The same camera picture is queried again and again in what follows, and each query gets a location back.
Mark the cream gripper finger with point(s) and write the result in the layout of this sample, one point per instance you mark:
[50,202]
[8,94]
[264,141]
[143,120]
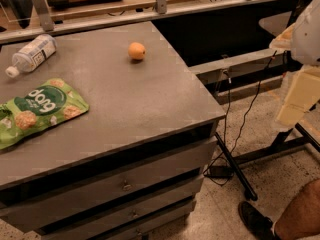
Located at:
[303,93]
[283,40]

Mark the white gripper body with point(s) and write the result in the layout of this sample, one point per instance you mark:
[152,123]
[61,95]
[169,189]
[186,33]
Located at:
[308,37]

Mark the orange fruit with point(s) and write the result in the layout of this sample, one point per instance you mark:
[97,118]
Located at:
[136,51]

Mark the green rice chip bag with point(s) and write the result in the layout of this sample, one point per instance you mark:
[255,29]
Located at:
[46,106]

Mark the black power adapter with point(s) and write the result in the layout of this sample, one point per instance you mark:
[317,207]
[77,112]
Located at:
[220,172]

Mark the person's bare leg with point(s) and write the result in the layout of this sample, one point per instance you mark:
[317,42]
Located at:
[301,218]

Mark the black shoe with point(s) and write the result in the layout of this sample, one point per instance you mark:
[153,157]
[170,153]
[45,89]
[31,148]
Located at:
[256,223]

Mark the grey drawer cabinet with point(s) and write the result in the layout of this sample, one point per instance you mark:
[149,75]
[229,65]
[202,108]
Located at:
[133,162]

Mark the clear plastic water bottle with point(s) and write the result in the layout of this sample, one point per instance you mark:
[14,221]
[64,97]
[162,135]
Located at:
[32,55]

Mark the black table leg frame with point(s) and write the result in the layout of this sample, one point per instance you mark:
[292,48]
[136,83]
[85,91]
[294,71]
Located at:
[279,145]

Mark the metal shelf rail frame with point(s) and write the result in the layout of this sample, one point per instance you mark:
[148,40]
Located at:
[47,19]

